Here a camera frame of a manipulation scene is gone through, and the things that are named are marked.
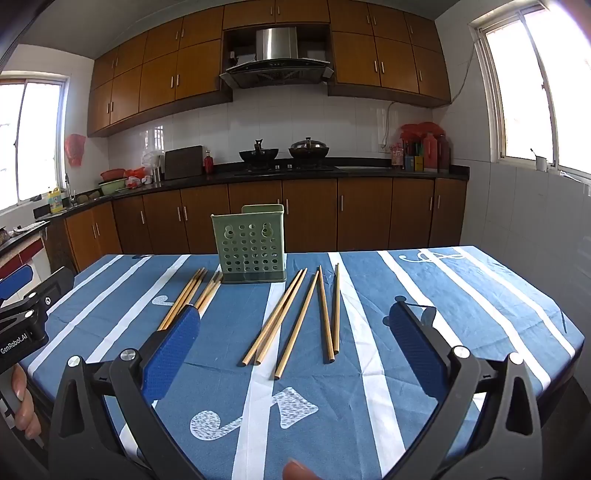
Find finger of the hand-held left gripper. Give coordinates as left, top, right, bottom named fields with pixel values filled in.
left=0, top=264, right=34, bottom=305
left=0, top=266, right=75, bottom=320

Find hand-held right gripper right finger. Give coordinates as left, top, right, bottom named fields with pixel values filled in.
left=388, top=298, right=543, bottom=480

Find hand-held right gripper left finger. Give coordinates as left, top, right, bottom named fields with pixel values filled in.
left=47, top=304, right=204, bottom=480

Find bamboo chopstick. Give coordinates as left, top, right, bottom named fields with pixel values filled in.
left=200, top=276, right=224, bottom=315
left=157, top=267, right=204, bottom=331
left=164, top=268, right=208, bottom=331
left=252, top=269, right=308, bottom=367
left=239, top=268, right=305, bottom=368
left=198, top=272, right=222, bottom=312
left=318, top=265, right=335, bottom=364
left=332, top=263, right=341, bottom=355
left=194, top=271, right=219, bottom=309
left=274, top=271, right=320, bottom=380

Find green perforated utensil holder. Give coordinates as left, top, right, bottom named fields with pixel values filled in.
left=211, top=204, right=287, bottom=283

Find person's left hand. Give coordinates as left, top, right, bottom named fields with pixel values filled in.
left=10, top=364, right=43, bottom=440

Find person's right hand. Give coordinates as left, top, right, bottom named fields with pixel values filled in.
left=283, top=459, right=320, bottom=480

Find blue white striped tablecloth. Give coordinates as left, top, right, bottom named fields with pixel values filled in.
left=28, top=246, right=585, bottom=480

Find red white packets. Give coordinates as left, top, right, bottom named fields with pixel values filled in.
left=126, top=167, right=155, bottom=189

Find hanging red plastic bag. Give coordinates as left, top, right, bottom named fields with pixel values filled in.
left=64, top=134, right=86, bottom=167

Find small sliding window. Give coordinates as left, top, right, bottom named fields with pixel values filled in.
left=0, top=71, right=70, bottom=215

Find wooden lower cabinets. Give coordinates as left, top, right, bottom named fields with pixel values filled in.
left=44, top=178, right=468, bottom=278

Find dark cutting board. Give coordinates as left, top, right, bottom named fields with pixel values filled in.
left=164, top=145, right=204, bottom=181

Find black kitchen countertop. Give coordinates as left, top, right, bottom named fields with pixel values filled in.
left=0, top=159, right=471, bottom=241

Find dark red bottle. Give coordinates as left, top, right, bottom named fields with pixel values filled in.
left=436, top=134, right=451, bottom=174

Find large red bottle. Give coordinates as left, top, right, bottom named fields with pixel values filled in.
left=422, top=132, right=438, bottom=172

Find black gas stove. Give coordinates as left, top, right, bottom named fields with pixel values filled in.
left=235, top=162, right=340, bottom=176

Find wok with lid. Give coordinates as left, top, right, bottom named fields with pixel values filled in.
left=288, top=137, right=330, bottom=160

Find wooden upper cabinet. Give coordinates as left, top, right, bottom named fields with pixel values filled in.
left=329, top=0, right=452, bottom=108
left=87, top=14, right=234, bottom=138

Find large sliding window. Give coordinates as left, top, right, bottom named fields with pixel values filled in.
left=468, top=0, right=591, bottom=185

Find steel range hood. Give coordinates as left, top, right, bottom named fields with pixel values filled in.
left=219, top=27, right=334, bottom=89

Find wooden cabinet above hood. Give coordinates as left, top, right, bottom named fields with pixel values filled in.
left=222, top=0, right=331, bottom=31

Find black wok with handle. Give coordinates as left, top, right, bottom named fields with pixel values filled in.
left=239, top=138, right=280, bottom=168

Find white wall cable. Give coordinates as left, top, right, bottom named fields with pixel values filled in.
left=380, top=100, right=400, bottom=147

